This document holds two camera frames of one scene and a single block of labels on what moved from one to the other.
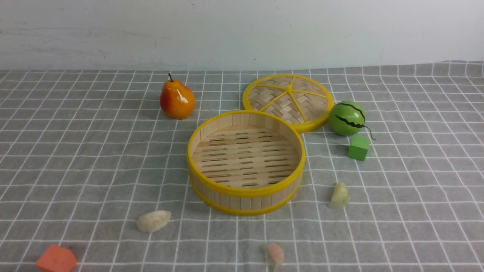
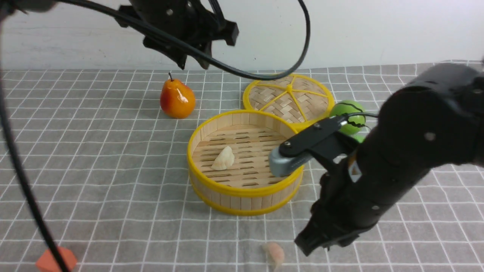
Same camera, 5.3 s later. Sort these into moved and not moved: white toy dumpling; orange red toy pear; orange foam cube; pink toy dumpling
Moved: white toy dumpling
Not moved: orange foam cube; pink toy dumpling; orange red toy pear
